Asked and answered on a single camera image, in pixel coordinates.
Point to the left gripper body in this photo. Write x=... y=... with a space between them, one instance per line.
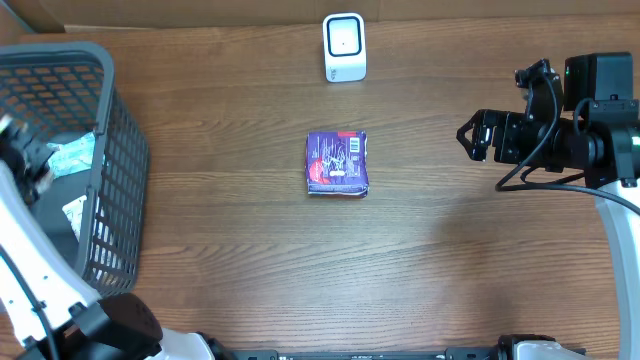
x=26 y=156

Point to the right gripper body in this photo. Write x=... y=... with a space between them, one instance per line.
x=534 y=142

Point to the teal wipes packet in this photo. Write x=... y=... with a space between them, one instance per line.
x=73 y=157

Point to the white tube gold cap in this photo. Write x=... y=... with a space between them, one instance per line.
x=74 y=212

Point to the purple pad package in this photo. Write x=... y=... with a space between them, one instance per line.
x=335 y=163

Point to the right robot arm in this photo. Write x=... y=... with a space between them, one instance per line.
x=579 y=132

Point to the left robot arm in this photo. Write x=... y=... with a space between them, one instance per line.
x=55 y=314

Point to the white barcode scanner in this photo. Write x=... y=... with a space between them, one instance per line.
x=344 y=45

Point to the grey plastic basket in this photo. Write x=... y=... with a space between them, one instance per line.
x=63 y=91

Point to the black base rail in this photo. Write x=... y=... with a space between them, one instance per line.
x=515 y=346

